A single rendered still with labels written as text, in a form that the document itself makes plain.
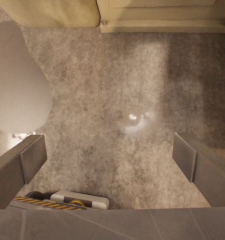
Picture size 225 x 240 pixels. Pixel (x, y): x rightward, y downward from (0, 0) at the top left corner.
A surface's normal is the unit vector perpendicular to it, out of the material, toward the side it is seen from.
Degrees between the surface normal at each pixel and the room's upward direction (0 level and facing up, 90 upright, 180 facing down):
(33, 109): 0
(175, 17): 90
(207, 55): 0
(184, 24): 0
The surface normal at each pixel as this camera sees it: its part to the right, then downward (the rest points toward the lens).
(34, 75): -0.13, -0.15
